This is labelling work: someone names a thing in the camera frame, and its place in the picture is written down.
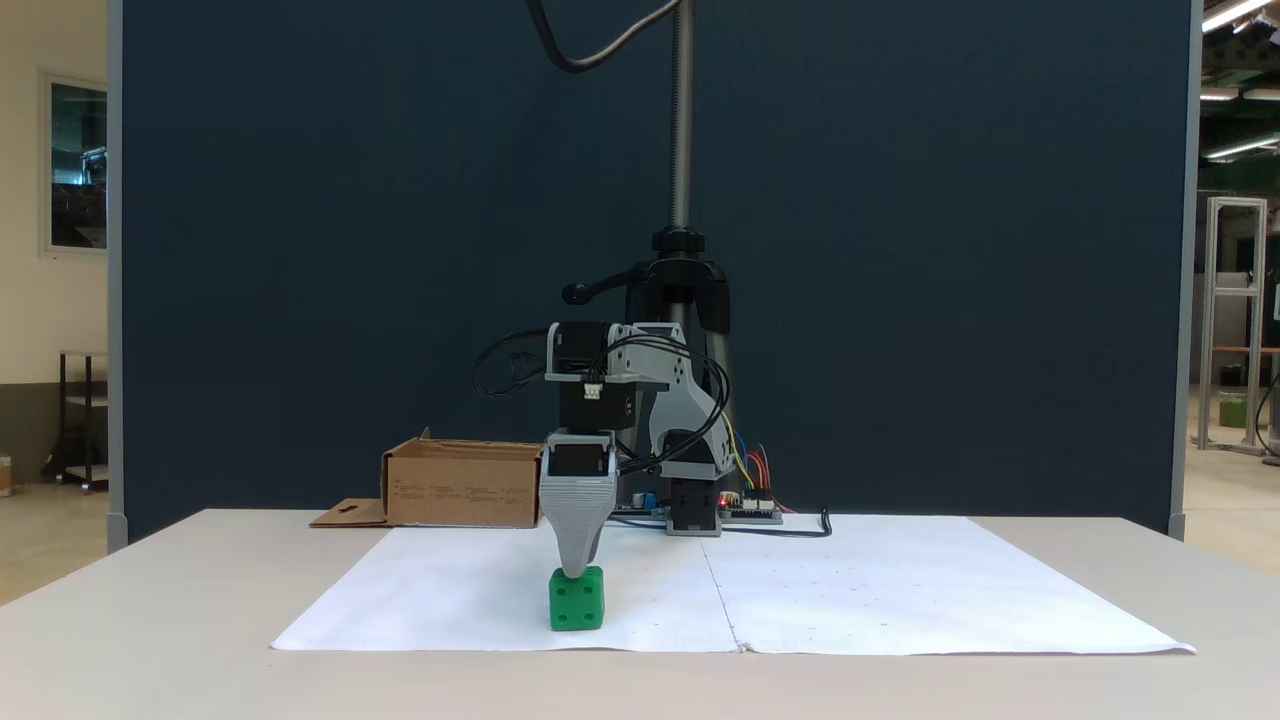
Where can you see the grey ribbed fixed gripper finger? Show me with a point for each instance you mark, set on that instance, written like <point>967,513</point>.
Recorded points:
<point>578,515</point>

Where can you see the green die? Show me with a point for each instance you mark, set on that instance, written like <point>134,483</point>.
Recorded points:
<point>576,605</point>

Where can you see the grey black Koch robot arm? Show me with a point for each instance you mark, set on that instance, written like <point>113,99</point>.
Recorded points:
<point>685,420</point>

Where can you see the green bin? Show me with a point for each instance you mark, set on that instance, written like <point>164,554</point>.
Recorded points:
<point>1232,410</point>

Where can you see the blue circuit board with capacitors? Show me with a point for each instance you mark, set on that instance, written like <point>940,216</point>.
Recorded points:
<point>640,505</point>

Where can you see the brown cardboard box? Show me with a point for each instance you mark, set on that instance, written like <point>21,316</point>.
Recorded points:
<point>460,490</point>

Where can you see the white paper sheet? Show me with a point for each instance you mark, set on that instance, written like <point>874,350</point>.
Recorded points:
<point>900,590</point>
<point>450,600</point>

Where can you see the dark blue partition panel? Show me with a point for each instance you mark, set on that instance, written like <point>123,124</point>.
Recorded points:
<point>300,250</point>

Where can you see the black tripod with metal pole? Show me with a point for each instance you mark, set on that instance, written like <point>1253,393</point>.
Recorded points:
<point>681,120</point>

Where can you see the dark shelf cart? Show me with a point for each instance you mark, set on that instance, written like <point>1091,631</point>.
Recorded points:
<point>88,420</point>

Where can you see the fluorescent ceiling light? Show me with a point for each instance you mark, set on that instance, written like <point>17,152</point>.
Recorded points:
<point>1240,148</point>
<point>1220,93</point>
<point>1235,12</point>

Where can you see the framed wall window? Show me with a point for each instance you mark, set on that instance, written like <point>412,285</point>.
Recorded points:
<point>78,165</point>

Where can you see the aluminium frame rack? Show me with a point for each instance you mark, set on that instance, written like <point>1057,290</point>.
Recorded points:
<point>1211,320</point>

